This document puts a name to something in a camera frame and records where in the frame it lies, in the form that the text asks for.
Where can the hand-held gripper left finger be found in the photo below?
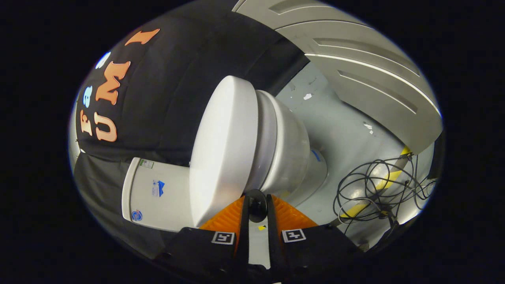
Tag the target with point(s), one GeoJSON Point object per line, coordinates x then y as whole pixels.
{"type": "Point", "coordinates": [244, 236]}

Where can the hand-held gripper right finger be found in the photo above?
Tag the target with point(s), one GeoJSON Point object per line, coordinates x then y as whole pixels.
{"type": "Point", "coordinates": [276, 244]}

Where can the white toilet lid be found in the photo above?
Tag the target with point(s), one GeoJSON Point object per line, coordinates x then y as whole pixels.
{"type": "Point", "coordinates": [223, 150]}

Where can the white ceramic toilet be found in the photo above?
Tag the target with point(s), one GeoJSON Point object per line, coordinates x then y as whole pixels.
{"type": "Point", "coordinates": [290, 154]}

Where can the white toilet seat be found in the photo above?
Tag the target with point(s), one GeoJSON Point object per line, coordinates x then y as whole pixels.
{"type": "Point", "coordinates": [265, 142]}

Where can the yellow black striped strip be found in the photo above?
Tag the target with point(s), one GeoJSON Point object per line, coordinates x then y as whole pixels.
{"type": "Point", "coordinates": [382, 184]}

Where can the black backdrop cloth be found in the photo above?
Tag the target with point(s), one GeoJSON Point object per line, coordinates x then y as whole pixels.
{"type": "Point", "coordinates": [173, 79]}

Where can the white drawer cabinet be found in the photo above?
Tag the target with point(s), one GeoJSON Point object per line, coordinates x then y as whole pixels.
{"type": "Point", "coordinates": [375, 90]}

